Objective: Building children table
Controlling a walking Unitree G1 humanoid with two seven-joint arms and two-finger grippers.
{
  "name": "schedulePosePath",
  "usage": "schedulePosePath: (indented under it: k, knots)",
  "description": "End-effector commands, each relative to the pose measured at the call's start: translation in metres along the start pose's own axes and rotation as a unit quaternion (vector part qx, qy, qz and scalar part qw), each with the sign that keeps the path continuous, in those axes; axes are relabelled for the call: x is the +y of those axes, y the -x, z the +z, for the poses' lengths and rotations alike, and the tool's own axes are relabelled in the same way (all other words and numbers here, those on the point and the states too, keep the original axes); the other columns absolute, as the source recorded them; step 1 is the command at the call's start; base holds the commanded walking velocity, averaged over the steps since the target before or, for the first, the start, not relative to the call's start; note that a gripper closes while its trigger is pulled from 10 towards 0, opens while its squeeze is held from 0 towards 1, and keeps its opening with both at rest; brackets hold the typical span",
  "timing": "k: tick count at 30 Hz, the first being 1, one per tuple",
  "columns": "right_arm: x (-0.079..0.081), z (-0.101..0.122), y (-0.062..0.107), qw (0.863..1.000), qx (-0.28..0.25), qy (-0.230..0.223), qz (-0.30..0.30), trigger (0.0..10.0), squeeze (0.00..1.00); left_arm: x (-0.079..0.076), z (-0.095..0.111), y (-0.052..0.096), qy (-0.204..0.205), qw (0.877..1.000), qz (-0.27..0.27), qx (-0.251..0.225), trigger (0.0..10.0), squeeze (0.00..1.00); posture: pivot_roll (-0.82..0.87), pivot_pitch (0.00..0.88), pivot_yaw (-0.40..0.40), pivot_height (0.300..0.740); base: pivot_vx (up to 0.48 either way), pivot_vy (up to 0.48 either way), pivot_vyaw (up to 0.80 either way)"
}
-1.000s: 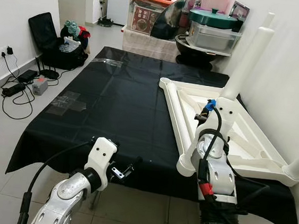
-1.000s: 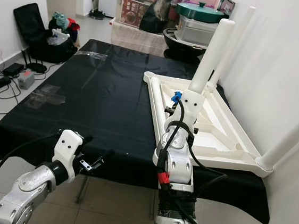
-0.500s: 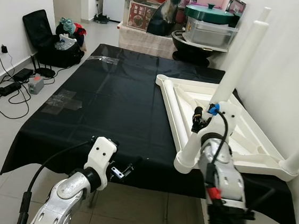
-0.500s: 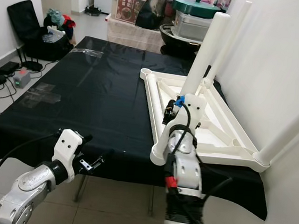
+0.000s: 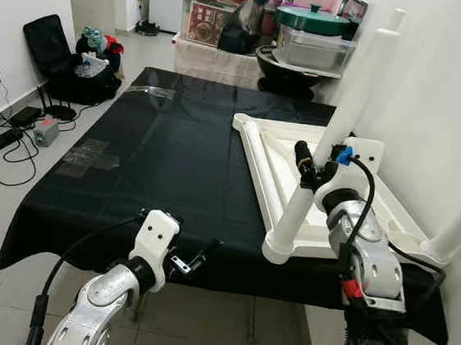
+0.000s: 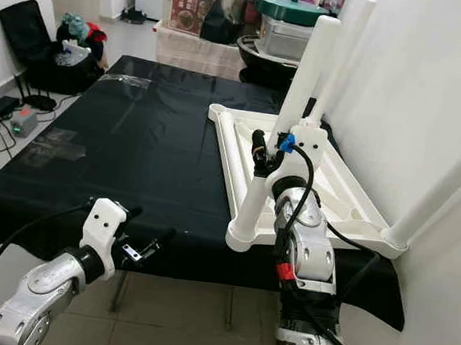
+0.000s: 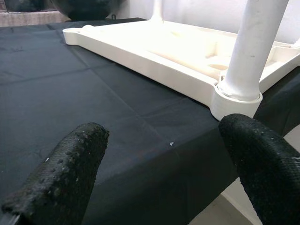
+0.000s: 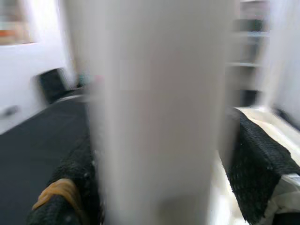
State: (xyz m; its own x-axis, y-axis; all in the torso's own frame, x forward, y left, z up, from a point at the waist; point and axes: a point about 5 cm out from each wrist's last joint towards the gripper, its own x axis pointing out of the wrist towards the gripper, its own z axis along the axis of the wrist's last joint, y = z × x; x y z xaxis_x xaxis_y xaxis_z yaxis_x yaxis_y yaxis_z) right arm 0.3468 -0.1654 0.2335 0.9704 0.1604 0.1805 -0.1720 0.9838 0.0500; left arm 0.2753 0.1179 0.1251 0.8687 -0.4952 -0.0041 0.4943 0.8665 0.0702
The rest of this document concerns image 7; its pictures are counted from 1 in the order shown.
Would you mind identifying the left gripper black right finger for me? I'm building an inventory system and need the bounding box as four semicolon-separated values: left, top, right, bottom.
218;113;300;225

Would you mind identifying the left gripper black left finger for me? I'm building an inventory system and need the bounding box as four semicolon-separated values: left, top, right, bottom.
1;122;110;225

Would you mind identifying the white plastic children table top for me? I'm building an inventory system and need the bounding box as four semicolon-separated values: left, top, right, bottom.
62;18;300;121

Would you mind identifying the black tablecloth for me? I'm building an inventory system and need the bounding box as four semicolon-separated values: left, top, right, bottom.
0;17;300;225

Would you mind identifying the beige cloth covered stand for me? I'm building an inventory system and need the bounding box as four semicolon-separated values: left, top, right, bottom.
0;10;68;28

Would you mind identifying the black wok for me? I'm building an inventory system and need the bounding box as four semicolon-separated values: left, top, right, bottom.
55;0;118;21

